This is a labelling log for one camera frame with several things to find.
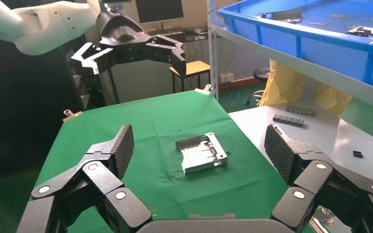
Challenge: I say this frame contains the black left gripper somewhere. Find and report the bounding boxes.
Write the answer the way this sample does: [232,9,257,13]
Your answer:
[70,9,188,77]

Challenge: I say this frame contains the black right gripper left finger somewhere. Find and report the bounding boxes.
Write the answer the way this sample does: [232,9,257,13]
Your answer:
[15,124,153,233]

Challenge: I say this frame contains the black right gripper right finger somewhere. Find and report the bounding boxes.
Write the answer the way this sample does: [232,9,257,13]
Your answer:
[264,124,373,233]

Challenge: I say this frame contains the stamped sheet metal bracket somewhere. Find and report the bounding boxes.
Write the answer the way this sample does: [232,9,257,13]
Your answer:
[175,132,229,175]
[346,26,373,41]
[257,8,304,25]

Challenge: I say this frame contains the black keyboard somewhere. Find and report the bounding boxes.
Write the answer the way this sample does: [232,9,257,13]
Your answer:
[148,28,175,36]

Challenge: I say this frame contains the grey metal connector strip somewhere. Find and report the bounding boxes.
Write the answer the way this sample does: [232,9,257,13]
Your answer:
[285,104,318,117]
[272,114,305,128]

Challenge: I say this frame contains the black computer monitor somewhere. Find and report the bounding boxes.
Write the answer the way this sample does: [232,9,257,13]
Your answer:
[135,0,185,24]

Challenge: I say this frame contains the wooden seat black chair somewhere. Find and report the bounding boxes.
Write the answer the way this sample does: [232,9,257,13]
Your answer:
[169,60,212,95]

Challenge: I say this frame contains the black desk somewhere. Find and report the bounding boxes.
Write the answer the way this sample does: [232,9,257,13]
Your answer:
[146,27,211,44]

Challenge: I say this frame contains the yellow plastic bag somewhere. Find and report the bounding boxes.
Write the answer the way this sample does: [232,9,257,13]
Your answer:
[258,59,354,117]

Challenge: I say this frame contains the white power socket box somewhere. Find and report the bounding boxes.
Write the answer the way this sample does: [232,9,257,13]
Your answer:
[219,72,235,83]

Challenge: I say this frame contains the black stool with chrome base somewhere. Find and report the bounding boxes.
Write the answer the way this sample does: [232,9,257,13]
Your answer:
[251,67,272,104]

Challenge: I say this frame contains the black robot torso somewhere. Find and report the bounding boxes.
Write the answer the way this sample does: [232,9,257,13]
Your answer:
[0,35,87,176]

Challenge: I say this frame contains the blue plastic bin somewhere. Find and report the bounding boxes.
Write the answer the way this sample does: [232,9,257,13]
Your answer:
[218,0,373,94]

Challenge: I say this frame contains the white slotted shelf post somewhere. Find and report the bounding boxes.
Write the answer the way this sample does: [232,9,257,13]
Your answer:
[206,0,220,101]

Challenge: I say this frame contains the blue cable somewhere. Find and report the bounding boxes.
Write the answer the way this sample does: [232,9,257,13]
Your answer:
[220,91,251,109]

